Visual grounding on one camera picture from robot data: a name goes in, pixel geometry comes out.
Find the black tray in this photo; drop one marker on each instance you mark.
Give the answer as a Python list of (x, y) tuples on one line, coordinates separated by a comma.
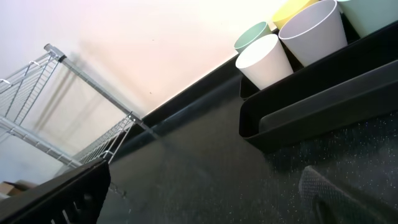
[(311, 93)]

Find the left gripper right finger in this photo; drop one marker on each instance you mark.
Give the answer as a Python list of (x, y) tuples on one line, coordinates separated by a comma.
[(342, 205)]

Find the sage green cup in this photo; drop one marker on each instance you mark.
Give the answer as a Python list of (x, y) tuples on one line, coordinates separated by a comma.
[(252, 34)]

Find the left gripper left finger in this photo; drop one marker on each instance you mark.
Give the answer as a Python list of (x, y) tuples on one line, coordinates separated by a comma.
[(56, 199)]

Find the mint green cup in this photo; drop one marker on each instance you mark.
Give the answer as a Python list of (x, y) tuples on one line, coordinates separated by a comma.
[(370, 15)]

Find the yellow cup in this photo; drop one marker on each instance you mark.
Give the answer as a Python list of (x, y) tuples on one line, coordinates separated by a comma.
[(287, 14)]

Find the white cup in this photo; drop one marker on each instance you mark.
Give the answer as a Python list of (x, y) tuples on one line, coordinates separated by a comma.
[(264, 62)]

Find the grey cup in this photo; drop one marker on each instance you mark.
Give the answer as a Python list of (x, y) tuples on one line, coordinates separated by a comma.
[(314, 34)]

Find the brown cardboard box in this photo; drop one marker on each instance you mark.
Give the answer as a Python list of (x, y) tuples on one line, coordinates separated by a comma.
[(6, 188)]

